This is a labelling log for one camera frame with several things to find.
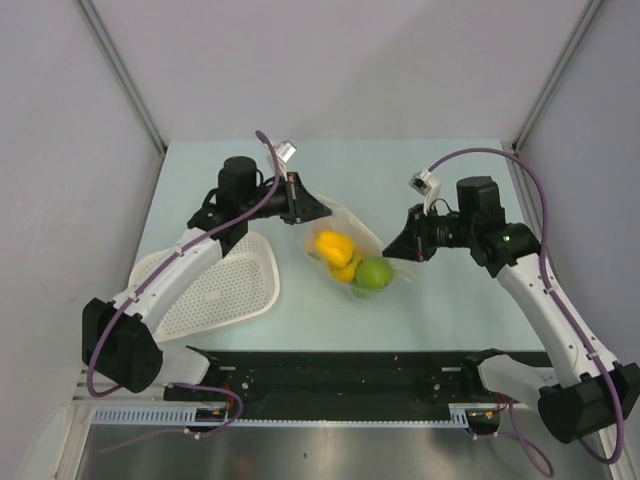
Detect clear zip top bag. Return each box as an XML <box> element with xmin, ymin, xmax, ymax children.
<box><xmin>303</xmin><ymin>195</ymin><xmax>417</xmax><ymax>301</ymax></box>

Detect white slotted cable duct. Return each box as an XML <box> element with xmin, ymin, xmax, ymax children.
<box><xmin>91</xmin><ymin>405</ymin><xmax>500</xmax><ymax>430</ymax></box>

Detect yellow fake bell pepper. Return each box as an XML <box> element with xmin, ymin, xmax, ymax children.
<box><xmin>314</xmin><ymin>230</ymin><xmax>355</xmax><ymax>268</ymax></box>

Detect right aluminium frame post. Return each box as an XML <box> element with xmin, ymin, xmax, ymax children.
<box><xmin>509</xmin><ymin>0</ymin><xmax>608</xmax><ymax>153</ymax></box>

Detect yellow fake banana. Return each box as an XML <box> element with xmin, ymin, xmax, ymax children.
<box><xmin>329</xmin><ymin>258</ymin><xmax>361</xmax><ymax>284</ymax></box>

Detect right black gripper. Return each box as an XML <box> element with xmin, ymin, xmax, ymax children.
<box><xmin>385</xmin><ymin>203</ymin><xmax>477</xmax><ymax>263</ymax></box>

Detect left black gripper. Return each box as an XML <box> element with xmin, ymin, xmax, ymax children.
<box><xmin>240</xmin><ymin>172</ymin><xmax>330</xmax><ymax>225</ymax></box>

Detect left aluminium frame post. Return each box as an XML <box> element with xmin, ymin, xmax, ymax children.
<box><xmin>73</xmin><ymin>0</ymin><xmax>168</xmax><ymax>159</ymax></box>

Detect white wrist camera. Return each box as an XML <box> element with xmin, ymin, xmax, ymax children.
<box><xmin>273</xmin><ymin>141</ymin><xmax>297</xmax><ymax>177</ymax></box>
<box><xmin>409</xmin><ymin>169</ymin><xmax>441</xmax><ymax>214</ymax></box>

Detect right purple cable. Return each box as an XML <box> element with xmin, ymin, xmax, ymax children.
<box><xmin>424</xmin><ymin>147</ymin><xmax>626</xmax><ymax>466</ymax></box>

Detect white perforated plastic basket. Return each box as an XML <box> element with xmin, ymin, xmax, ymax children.
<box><xmin>126</xmin><ymin>231</ymin><xmax>280</xmax><ymax>343</ymax></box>

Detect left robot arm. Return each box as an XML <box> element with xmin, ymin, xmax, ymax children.
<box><xmin>82</xmin><ymin>156</ymin><xmax>331</xmax><ymax>400</ymax></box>

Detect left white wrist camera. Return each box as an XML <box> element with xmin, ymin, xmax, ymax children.
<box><xmin>273</xmin><ymin>141</ymin><xmax>297</xmax><ymax>177</ymax></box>

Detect purple cable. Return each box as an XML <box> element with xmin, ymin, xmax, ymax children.
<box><xmin>87</xmin><ymin>130</ymin><xmax>291</xmax><ymax>397</ymax></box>
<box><xmin>424</xmin><ymin>147</ymin><xmax>626</xmax><ymax>466</ymax></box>

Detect aluminium frame post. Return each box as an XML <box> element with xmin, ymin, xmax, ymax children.
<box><xmin>509</xmin><ymin>0</ymin><xmax>608</xmax><ymax>153</ymax></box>
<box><xmin>73</xmin><ymin>0</ymin><xmax>168</xmax><ymax>159</ymax></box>

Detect green fake apple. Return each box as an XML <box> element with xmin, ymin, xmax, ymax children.
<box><xmin>354</xmin><ymin>256</ymin><xmax>394</xmax><ymax>290</ymax></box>

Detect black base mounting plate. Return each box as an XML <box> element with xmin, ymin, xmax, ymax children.
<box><xmin>164</xmin><ymin>344</ymin><xmax>556</xmax><ymax>424</ymax></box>

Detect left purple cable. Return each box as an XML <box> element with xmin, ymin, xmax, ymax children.
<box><xmin>87</xmin><ymin>130</ymin><xmax>291</xmax><ymax>397</ymax></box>

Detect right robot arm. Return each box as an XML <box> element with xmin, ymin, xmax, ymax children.
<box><xmin>383</xmin><ymin>170</ymin><xmax>639</xmax><ymax>443</ymax></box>

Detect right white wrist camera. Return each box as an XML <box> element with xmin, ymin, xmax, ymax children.
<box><xmin>409</xmin><ymin>169</ymin><xmax>441</xmax><ymax>214</ymax></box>

